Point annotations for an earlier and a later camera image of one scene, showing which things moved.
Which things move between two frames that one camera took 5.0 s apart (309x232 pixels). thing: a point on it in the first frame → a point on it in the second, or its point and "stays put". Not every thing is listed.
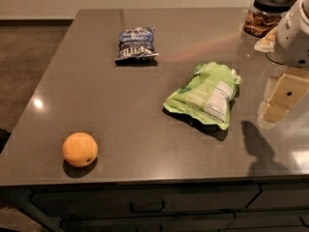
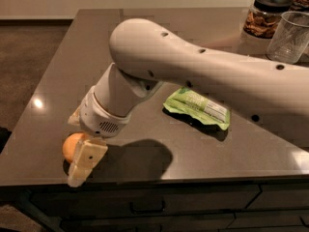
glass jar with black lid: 267,10 stays put
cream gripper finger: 282,93 → 87,155
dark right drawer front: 281,196 stays put
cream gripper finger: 266,43 → 75,118
